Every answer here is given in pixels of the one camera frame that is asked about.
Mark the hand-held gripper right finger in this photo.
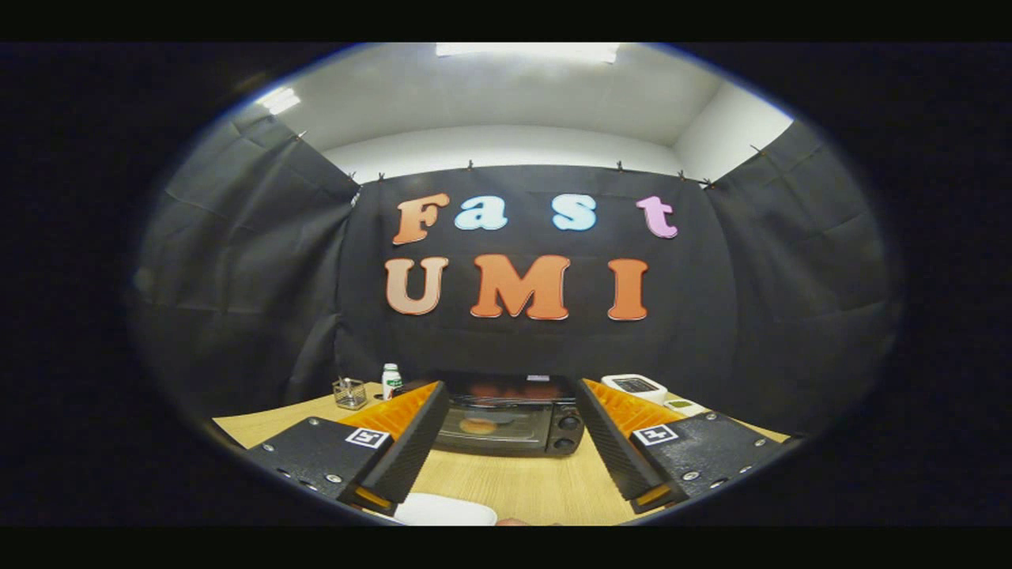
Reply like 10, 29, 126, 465
576, 379, 791, 514

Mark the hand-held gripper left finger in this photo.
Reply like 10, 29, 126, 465
247, 381, 450, 514

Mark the black toaster oven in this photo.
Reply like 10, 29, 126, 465
431, 374, 586, 458

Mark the white pop-up toaster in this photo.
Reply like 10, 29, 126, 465
601, 374, 669, 405

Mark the white plate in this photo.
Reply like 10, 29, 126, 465
393, 493, 499, 526

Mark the clear glass holder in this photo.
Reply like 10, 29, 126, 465
332, 377, 368, 410

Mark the small ceiling light panel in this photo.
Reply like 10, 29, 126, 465
257, 87, 301, 115

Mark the large ceiling light panel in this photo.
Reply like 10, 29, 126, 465
435, 43, 620, 64

